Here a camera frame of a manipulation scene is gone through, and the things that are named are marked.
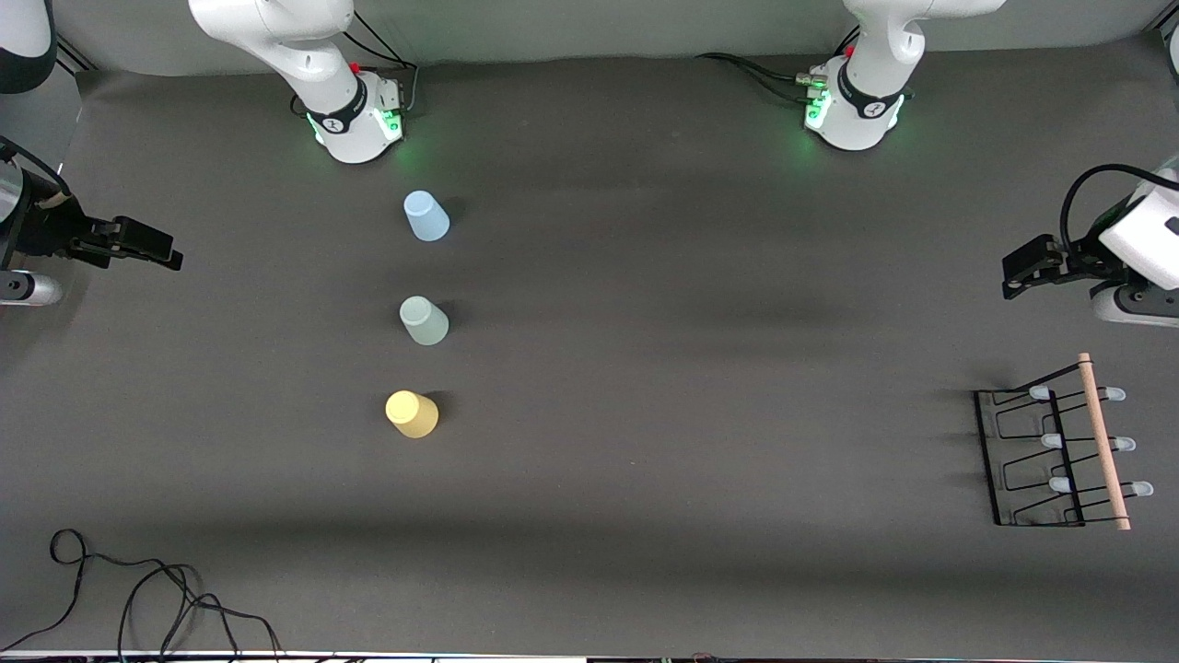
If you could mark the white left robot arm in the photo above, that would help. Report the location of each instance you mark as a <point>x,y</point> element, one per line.
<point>870,110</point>

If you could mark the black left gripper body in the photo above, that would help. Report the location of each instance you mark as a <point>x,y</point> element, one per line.
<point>1083,260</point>

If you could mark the aluminium frame rail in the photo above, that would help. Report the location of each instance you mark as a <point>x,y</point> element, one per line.
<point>1168,32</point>
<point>78,60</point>

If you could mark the light blue plastic cup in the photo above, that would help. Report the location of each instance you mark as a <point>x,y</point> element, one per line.
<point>426,219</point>

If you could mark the yellow plastic cup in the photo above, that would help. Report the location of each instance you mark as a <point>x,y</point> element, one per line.
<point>412,414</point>

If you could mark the pale green plastic cup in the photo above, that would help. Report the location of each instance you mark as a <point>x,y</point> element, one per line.
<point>424,322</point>

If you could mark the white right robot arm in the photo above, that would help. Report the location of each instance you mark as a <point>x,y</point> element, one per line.
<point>276,28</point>

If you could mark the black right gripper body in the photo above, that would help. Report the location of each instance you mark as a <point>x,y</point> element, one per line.
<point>44,236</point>

